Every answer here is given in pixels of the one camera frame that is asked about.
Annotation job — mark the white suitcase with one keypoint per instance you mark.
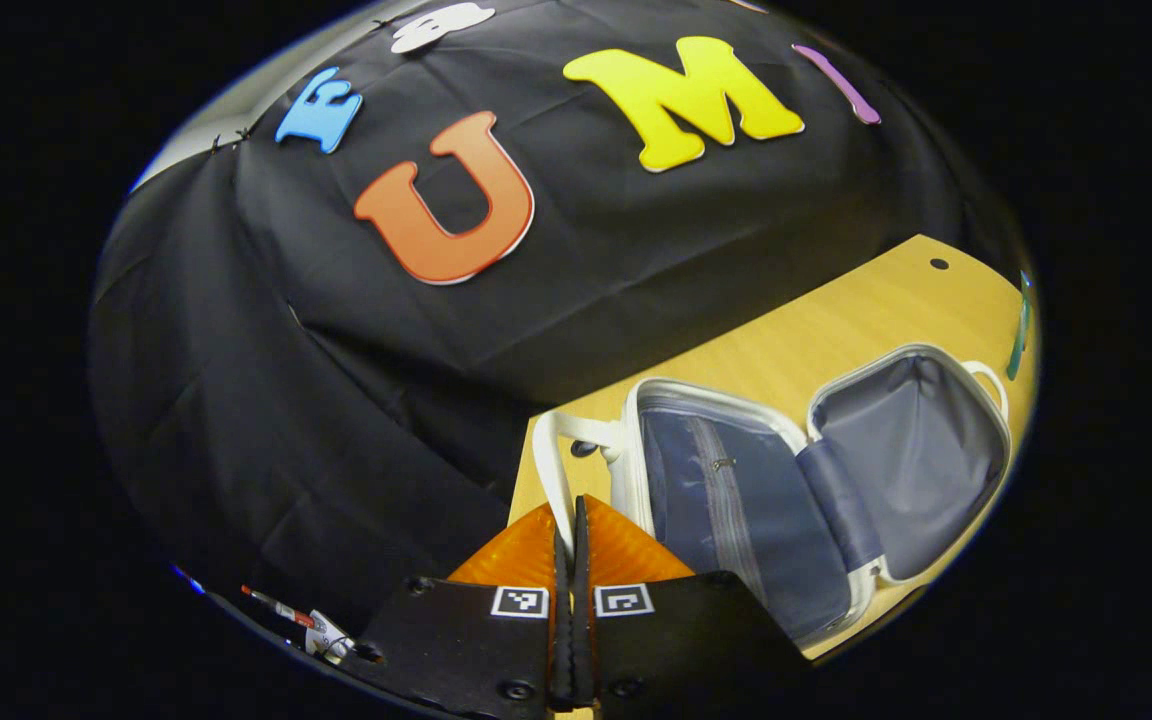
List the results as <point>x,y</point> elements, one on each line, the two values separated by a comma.
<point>736,500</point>

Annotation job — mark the white power strip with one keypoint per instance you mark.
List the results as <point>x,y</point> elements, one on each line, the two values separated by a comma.
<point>331,638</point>

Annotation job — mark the black backdrop cloth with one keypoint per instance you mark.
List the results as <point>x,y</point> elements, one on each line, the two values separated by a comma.
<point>336,400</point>

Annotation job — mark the small teal tube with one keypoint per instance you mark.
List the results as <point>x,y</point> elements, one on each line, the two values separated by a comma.
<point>1020,335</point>

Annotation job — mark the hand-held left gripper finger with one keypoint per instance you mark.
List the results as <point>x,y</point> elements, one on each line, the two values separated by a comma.
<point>584,650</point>
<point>562,650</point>

